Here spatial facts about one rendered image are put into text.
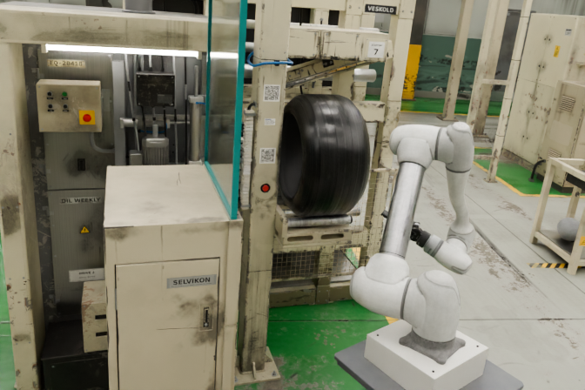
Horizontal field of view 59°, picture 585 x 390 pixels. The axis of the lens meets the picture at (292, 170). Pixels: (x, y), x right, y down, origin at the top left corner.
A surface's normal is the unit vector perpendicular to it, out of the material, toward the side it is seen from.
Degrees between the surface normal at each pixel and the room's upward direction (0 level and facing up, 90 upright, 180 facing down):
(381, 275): 52
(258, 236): 90
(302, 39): 90
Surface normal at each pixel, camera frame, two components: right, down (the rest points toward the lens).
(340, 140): 0.30, -0.18
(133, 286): 0.30, 0.32
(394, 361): -0.80, 0.13
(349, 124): 0.27, -0.43
